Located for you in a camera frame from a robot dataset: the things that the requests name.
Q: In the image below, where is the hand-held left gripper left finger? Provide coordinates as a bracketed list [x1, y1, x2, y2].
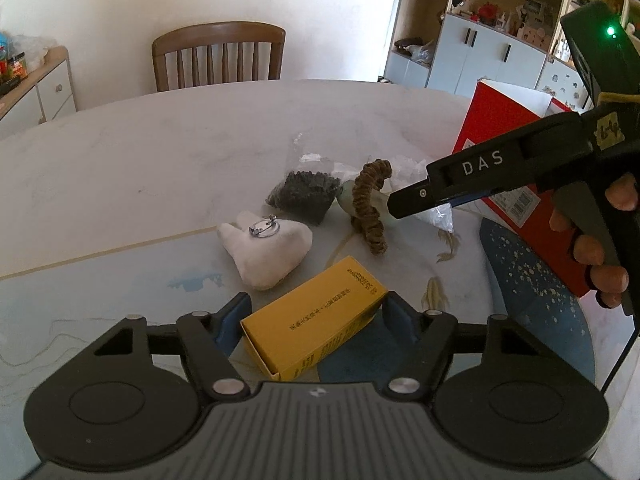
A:
[92, 291, 252, 403]

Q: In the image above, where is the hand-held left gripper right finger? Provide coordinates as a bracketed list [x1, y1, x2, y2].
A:
[381, 291, 543, 403]

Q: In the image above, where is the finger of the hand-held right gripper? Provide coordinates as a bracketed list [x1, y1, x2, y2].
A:
[387, 175, 502, 220]

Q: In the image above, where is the bag of white granules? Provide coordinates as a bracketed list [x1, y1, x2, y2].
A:
[330, 152, 456, 233]

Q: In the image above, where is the red cardboard shoe box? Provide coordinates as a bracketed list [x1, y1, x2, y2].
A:
[452, 79, 608, 298]

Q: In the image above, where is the yellow cardboard box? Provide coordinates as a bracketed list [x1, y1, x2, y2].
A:
[240, 255, 390, 382]

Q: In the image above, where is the bag of dark pellets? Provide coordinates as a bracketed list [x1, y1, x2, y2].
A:
[265, 132, 346, 225]

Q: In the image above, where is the person's right hand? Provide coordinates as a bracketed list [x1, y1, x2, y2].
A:
[549, 172, 637, 309]

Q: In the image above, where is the brown scrunchie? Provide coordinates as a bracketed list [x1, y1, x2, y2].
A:
[351, 159, 393, 256]

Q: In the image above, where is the pale green jade piece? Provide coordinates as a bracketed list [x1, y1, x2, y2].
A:
[336, 180, 396, 223]

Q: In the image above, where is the white tooth plush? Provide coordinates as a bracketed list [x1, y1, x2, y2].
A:
[217, 211, 313, 291]

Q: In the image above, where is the speckled blue placemat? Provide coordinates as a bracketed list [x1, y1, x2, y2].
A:
[317, 217, 598, 386]

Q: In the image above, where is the grey plastic bag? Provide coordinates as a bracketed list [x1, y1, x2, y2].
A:
[395, 37, 436, 66]

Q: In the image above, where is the wooden slat-back chair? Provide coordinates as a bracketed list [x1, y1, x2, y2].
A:
[151, 21, 287, 93]

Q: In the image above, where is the white wooden sideboard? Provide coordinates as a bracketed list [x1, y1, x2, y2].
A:
[0, 45, 78, 141]

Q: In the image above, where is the clear plastic bag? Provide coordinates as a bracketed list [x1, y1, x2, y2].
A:
[10, 35, 51, 71]

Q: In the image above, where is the silver key ring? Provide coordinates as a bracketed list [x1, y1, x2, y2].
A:
[248, 216, 279, 237]

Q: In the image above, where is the white wall cabinet unit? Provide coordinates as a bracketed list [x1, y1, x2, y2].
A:
[382, 0, 640, 111]

